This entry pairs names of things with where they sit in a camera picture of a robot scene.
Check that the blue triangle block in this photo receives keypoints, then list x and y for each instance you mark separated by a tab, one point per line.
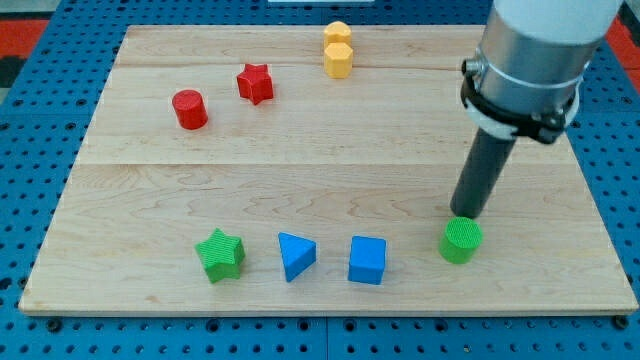
297	254

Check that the red cylinder block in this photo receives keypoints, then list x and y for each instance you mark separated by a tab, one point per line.
190	110

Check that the yellow hexagon block rear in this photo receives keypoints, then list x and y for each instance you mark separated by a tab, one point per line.
337	32

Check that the green cylinder block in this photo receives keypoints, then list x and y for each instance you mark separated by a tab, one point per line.
461	238

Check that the red star block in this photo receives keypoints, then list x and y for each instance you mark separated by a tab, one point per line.
255	83

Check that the blue cube block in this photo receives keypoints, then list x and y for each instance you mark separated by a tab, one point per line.
367	261

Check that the yellow hexagon block front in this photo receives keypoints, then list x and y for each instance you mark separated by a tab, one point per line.
338	60

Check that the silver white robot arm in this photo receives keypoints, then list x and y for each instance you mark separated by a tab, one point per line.
524	78

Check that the yellow hexagon block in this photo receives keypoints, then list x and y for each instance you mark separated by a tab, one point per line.
337	32
338	60

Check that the green star block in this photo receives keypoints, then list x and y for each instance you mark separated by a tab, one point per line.
221	256

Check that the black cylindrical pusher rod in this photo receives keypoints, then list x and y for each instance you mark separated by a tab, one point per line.
484	164

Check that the wooden board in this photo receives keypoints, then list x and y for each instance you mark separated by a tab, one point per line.
376	154

